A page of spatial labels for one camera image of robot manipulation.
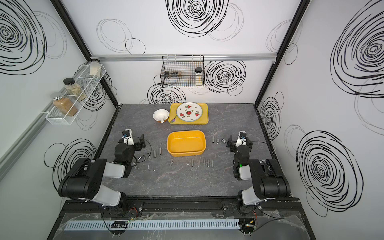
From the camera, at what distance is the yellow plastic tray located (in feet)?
3.64

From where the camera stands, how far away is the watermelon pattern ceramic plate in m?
1.14

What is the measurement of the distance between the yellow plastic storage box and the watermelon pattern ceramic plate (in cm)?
12

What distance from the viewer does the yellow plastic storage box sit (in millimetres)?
909
